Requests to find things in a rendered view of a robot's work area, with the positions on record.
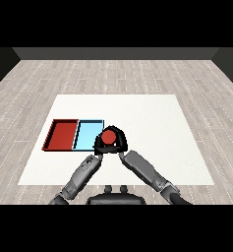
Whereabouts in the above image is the dark grey robot body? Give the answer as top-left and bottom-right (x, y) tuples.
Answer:
(86, 185), (147, 206)

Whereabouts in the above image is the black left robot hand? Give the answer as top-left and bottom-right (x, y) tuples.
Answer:
(92, 125), (113, 157)

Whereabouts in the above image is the shallow red open box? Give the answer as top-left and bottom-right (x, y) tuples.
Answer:
(41, 118), (81, 153)

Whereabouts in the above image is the shallow light blue open box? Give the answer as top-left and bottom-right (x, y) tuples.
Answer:
(72, 119), (105, 152)

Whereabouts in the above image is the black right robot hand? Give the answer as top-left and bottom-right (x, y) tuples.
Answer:
(105, 125), (129, 155)

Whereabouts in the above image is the small red can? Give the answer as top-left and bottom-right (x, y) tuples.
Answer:
(100, 129), (118, 147)

